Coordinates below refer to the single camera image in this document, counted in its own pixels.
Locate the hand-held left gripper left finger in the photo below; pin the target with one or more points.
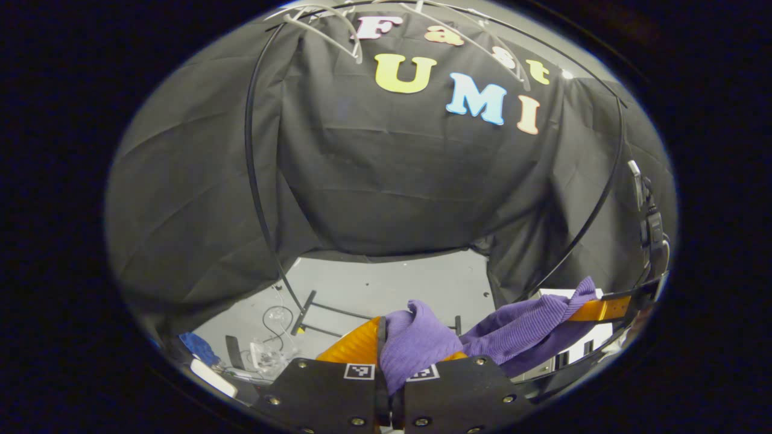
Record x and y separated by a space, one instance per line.
382 404

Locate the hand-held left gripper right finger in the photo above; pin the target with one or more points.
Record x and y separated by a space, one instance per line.
458 398

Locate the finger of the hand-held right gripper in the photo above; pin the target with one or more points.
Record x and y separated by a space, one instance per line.
603 309

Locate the purple ribbed cardigan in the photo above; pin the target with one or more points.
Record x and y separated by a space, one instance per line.
416 343

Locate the white plastic hanger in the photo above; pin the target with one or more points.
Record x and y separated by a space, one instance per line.
357 51
522 75

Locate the black clothes rack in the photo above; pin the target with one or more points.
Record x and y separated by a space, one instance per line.
303 313

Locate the small grey device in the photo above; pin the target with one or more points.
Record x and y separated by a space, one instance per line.
634 178

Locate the clear plastic packet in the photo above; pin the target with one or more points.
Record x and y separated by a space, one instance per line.
268 355

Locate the small black object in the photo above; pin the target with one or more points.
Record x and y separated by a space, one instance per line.
233 352

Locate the white flat object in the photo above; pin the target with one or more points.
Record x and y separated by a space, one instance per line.
211 377

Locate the blue cloth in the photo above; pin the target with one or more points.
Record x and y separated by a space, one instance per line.
199 348

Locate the black backdrop cloth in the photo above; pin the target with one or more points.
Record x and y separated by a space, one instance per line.
374 181

